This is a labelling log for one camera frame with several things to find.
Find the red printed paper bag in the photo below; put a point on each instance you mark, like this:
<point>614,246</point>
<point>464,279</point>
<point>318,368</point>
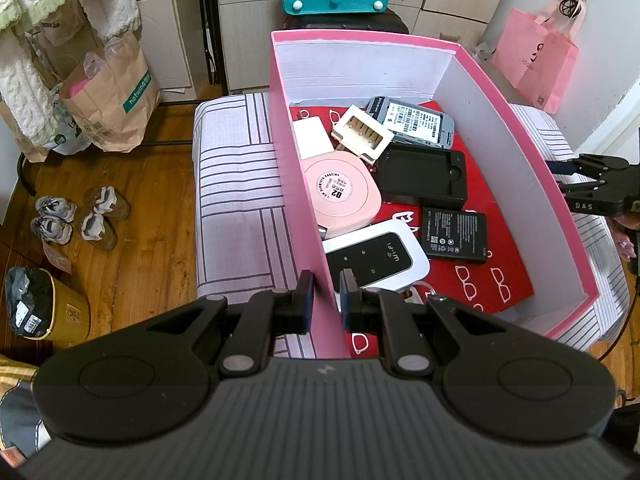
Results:
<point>491,286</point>

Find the black battery charger cradle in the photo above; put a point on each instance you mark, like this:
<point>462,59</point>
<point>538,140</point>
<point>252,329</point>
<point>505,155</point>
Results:
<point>425,177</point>

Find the beige wardrobe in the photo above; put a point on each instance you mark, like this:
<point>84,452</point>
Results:
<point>193,45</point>

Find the person's right hand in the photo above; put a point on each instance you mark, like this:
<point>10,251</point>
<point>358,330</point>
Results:
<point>619,226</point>

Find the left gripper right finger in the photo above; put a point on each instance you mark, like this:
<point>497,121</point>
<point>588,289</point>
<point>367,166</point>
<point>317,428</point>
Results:
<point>397,325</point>

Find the black battery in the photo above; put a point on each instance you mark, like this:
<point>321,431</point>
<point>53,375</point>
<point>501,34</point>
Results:
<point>460,235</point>

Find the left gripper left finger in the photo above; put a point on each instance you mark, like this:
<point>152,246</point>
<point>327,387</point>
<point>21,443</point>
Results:
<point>252,328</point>

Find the cream hair claw clip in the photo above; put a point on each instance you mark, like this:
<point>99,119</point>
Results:
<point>362,135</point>

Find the yellow waste bin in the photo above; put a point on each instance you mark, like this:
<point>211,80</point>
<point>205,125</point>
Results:
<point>40,307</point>

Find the brown white slipper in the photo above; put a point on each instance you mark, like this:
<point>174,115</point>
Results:
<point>108,201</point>
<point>97,231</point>

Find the white charger cube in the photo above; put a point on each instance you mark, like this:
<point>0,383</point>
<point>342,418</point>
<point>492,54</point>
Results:
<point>311,138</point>

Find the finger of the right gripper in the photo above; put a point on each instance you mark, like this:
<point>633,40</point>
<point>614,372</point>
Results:
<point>588,165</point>
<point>594,197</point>

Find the pink cardboard box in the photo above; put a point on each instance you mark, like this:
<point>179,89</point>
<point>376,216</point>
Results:
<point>345,67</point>

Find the pink round label printer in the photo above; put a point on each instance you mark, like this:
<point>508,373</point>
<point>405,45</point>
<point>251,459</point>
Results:
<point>343,193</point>

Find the brown paper bag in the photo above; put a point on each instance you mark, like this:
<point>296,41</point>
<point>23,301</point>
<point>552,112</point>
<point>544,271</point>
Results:
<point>114,106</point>

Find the pink shopping bag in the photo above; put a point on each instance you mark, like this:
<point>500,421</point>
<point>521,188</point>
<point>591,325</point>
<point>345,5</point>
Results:
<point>536,54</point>

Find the cream knitted cardigan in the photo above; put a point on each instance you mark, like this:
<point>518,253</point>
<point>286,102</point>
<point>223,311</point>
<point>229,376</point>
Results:
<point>23,90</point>

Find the grey labelled battery pack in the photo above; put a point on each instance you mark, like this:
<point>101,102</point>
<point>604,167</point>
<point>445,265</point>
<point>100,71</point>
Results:
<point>412,124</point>

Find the black suitcase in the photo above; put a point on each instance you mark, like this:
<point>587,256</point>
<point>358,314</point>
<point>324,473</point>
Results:
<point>387,21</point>

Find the grey white sneaker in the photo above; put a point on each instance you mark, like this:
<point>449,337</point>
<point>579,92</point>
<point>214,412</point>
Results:
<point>58,207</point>
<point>51,229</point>

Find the white black wifi router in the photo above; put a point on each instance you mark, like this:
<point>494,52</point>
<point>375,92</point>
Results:
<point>385,255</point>

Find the black clothes rack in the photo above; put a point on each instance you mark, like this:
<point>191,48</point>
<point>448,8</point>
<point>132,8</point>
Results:
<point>212,44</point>

